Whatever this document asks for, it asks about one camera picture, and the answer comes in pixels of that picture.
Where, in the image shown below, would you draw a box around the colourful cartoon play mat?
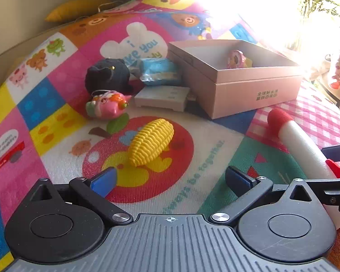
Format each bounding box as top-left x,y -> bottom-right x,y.
0,0 -> 340,272

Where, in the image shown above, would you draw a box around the yellow toy corn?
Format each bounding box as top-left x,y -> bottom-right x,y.
128,119 -> 175,167

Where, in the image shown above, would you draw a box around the black plush toy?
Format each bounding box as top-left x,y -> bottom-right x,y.
85,58 -> 134,95

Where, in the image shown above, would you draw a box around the white cable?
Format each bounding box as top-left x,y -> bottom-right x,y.
98,0 -> 123,11

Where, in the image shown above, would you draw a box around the pink pig plush toy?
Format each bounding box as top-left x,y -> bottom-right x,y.
85,89 -> 132,119

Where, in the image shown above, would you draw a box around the blue tissue pack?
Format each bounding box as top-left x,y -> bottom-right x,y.
136,57 -> 183,86

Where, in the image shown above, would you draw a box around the white foam rocket red fins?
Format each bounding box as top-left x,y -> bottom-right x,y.
267,108 -> 340,230

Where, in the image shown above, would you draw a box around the yellow pillow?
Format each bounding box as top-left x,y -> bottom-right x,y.
44,0 -> 114,22

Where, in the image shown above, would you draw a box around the pink donut toy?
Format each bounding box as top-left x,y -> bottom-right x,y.
227,49 -> 254,69

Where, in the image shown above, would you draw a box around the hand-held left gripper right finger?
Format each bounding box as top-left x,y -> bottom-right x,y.
210,166 -> 319,228

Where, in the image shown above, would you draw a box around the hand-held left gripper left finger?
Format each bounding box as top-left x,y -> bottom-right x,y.
28,167 -> 134,228

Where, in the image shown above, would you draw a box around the pink cardboard box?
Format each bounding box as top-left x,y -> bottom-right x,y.
168,39 -> 304,119

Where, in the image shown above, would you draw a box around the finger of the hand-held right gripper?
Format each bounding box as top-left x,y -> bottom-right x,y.
304,177 -> 340,213
321,144 -> 340,160

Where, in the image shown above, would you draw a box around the small white box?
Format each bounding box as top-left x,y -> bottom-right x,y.
134,85 -> 197,112

